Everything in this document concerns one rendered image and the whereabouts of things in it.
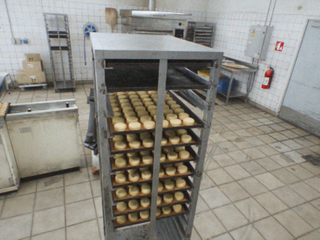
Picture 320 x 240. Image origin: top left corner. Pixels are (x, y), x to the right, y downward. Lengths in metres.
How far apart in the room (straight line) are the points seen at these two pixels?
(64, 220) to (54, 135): 0.94
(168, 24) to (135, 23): 0.89
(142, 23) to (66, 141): 3.85
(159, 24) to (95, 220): 4.82
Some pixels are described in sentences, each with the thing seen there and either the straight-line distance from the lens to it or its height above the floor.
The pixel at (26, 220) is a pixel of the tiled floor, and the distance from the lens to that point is 2.77.
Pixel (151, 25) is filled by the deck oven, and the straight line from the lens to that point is 5.99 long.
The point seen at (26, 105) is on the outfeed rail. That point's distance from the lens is 3.04.
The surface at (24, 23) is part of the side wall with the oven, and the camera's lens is 6.66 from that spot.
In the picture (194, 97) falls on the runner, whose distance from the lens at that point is 1.07.
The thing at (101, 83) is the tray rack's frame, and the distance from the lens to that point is 0.80.
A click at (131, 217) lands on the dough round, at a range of 1.27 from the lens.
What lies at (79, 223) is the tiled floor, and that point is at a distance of 2.58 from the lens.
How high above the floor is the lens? 1.93
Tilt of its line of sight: 25 degrees down
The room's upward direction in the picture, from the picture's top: 4 degrees clockwise
